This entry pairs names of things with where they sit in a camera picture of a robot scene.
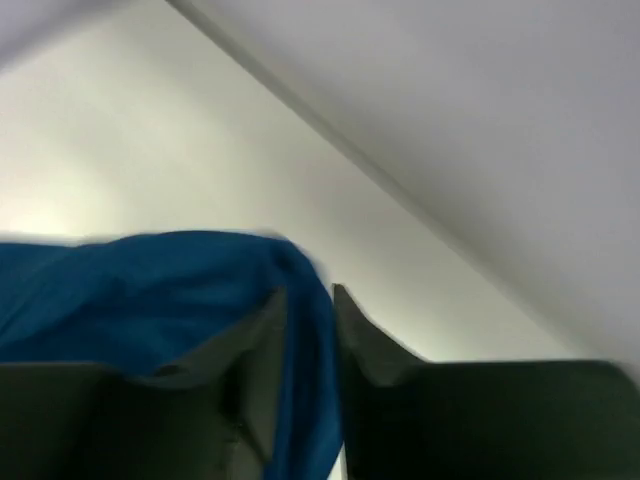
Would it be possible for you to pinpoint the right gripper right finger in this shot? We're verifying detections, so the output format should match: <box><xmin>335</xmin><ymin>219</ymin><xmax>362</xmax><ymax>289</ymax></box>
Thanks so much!
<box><xmin>333</xmin><ymin>285</ymin><xmax>639</xmax><ymax>479</ymax></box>

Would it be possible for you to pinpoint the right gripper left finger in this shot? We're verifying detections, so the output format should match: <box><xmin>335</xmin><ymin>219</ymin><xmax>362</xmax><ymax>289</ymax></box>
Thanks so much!
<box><xmin>1</xmin><ymin>290</ymin><xmax>287</xmax><ymax>480</ymax></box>

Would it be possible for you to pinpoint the blue t shirt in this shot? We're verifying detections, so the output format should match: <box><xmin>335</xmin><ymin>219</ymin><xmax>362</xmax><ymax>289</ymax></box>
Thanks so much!
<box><xmin>1</xmin><ymin>231</ymin><xmax>342</xmax><ymax>479</ymax></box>

